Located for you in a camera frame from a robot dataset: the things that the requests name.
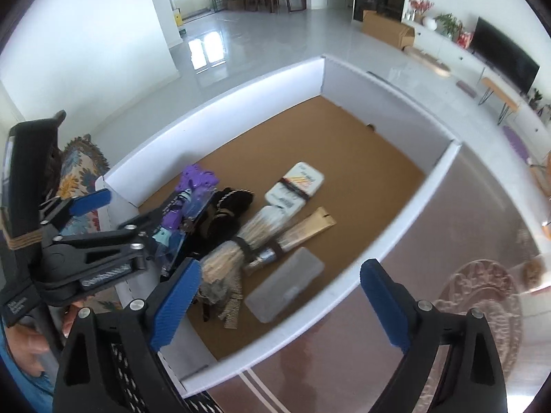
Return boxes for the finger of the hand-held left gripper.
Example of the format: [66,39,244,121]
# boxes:
[54,203,177,267]
[39,189,113,235]

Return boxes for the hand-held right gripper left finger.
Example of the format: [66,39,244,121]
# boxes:
[52,257,203,413]

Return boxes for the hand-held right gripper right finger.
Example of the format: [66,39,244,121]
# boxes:
[359,259,508,413]

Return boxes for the gold hair claw clip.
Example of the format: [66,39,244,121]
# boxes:
[196,275,229,323]

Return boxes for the rhinestone hair clip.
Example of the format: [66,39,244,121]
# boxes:
[219,277,245,331]

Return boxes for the purple toy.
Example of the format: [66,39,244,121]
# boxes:
[157,164,220,276]

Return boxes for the black fabric hair accessory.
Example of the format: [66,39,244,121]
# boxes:
[189,187,256,263]

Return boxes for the clear plastic case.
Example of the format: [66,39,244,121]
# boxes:
[245,247,325,323]

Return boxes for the bundle of wooden sticks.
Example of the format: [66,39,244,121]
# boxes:
[200,205,302,289]

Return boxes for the gold cosmetic tube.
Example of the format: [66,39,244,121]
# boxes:
[243,206,337,276]

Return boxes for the black elastic hair tie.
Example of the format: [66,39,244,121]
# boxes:
[280,178,311,201]

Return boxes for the white cardboard box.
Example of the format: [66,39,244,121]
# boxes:
[95,54,463,399]

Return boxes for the white sunscreen bottle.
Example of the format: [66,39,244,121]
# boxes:
[264,161,325,220]

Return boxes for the person's left hand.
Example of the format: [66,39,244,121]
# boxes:
[8,303,82,377]

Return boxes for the floral patterned seat cushion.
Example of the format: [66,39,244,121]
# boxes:
[56,135,113,233]

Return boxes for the black perforated basket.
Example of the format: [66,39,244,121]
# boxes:
[101,340,227,413]

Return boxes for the person's blue clothing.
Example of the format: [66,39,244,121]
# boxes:
[0,331,56,413]

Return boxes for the purple floor mat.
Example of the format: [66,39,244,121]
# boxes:
[503,126,530,162]

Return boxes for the wooden bench with hairpin legs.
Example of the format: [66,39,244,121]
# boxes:
[478,76,519,125]

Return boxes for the round cat scratcher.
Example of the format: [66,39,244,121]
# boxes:
[405,46,452,79]

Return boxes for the white television cabinet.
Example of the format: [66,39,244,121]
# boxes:
[400,19,551,156]

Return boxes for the brown cardboard box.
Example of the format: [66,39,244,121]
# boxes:
[362,10,416,50]

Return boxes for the black television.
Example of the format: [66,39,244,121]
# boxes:
[471,16,541,95]

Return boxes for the green potted plant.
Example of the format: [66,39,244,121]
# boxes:
[435,13,463,39]

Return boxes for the red flowers in vase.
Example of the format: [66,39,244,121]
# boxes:
[409,0,435,22]

